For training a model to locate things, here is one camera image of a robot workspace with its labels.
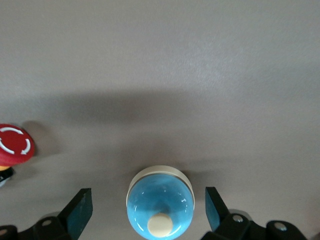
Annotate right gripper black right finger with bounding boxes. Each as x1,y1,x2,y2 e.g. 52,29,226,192
202,186,307,240

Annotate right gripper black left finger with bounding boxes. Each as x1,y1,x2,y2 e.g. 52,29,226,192
0,188,93,240

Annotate red yellow push button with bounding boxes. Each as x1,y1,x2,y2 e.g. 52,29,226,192
0,123,36,187

